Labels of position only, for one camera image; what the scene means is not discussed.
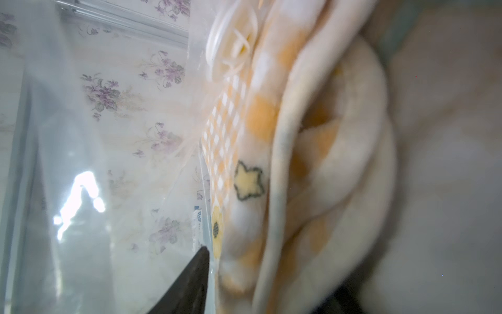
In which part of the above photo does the white label card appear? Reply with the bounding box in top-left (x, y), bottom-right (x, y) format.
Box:
top-left (192, 205), bottom-right (206, 252)

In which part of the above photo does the orange checked sunflower blanket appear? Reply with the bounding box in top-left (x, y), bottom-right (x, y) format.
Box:
top-left (201, 1), bottom-right (397, 313)

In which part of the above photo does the white vacuum bag valve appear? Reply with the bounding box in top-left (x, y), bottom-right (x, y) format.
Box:
top-left (205, 0), bottom-right (260, 82)

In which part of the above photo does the clear plastic vacuum bag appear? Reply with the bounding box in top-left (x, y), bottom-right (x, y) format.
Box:
top-left (0, 0), bottom-right (275, 314)

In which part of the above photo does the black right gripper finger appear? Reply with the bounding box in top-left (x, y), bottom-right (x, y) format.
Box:
top-left (148, 246), bottom-right (210, 314)

